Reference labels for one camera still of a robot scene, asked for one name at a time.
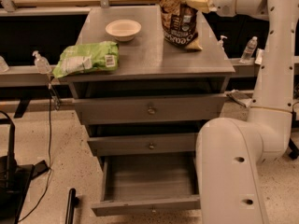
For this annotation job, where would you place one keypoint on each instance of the black stand left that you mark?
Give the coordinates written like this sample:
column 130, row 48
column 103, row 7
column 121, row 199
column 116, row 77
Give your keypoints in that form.
column 14, row 179

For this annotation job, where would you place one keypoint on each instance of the clear water bottle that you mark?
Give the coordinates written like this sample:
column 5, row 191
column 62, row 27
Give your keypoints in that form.
column 249, row 49

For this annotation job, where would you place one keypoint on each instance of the middle grey drawer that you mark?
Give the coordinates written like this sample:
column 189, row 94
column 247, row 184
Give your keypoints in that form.
column 142, row 144

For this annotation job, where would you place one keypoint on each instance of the white paper bowl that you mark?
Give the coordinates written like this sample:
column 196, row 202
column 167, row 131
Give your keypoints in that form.
column 123, row 30

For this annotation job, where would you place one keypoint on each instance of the black stand leg right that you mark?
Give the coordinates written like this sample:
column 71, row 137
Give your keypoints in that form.
column 294, row 149

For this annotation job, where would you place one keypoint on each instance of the left sanitizer pump bottle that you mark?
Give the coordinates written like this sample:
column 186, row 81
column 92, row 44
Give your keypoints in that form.
column 41, row 63

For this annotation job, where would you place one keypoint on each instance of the sanitizer pump bottle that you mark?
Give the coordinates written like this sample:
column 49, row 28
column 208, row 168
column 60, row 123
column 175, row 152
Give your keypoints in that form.
column 41, row 63
column 221, row 41

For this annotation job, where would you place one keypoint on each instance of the black bar on floor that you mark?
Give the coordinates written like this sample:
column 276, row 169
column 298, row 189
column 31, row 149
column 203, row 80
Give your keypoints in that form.
column 72, row 203

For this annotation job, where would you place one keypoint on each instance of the grey drawer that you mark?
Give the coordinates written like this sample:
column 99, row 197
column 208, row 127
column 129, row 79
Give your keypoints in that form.
column 145, row 109
column 142, row 144
column 148, row 183

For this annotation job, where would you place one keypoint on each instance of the brown chip bag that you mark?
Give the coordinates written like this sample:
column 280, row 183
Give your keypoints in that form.
column 179, row 22

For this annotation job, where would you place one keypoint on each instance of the top grey drawer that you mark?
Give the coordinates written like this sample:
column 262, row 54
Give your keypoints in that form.
column 145, row 109

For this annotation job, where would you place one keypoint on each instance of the clear bottle far left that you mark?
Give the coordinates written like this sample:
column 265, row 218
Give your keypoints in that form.
column 3, row 65

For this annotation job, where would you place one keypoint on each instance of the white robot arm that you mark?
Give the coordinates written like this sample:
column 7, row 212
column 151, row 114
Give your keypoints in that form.
column 228, row 151

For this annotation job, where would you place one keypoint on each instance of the bottom grey drawer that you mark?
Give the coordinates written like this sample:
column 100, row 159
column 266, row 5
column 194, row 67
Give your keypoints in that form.
column 148, row 183

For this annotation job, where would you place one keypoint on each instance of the right sanitizer pump bottle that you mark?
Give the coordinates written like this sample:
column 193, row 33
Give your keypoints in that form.
column 221, row 41

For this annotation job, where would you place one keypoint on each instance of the grey drawer cabinet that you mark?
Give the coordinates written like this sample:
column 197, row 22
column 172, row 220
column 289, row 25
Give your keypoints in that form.
column 150, row 66

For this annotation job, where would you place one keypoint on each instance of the folded grey cloth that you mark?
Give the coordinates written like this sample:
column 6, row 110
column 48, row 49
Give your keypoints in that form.
column 239, row 97

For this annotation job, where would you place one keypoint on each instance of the white packet on ledge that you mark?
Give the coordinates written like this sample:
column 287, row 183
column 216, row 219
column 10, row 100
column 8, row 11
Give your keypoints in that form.
column 259, row 56

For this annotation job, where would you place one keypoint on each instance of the green chip bag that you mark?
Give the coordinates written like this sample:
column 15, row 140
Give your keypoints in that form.
column 87, row 58

